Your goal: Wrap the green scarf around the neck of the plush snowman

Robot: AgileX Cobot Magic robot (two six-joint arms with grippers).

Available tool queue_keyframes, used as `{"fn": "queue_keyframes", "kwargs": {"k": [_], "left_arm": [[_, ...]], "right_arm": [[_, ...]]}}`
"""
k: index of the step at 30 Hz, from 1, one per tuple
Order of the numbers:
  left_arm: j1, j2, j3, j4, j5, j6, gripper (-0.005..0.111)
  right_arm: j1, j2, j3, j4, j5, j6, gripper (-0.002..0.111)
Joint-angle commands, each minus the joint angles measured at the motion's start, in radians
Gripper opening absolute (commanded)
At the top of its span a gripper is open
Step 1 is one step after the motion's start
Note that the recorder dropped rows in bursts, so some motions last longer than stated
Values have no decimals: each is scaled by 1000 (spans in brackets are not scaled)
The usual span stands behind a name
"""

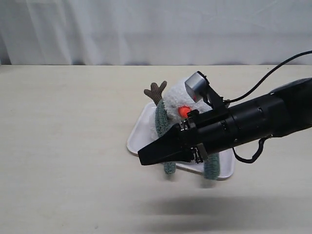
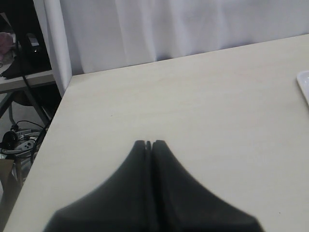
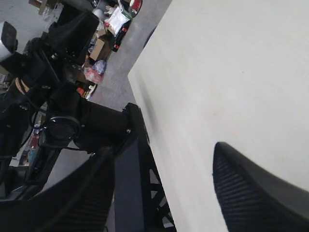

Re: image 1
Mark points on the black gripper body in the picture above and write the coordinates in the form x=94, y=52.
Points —
x=238, y=125

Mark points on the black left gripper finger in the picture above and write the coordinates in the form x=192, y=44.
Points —
x=168, y=148

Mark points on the green knitted scarf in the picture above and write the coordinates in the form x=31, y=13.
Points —
x=169, y=112

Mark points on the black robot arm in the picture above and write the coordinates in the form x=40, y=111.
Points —
x=297, y=96

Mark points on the white plush snowman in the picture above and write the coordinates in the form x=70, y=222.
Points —
x=157, y=92

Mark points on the white rectangular tray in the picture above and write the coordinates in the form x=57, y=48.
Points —
x=141, y=135

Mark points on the white backdrop curtain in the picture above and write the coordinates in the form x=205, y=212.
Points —
x=153, y=32

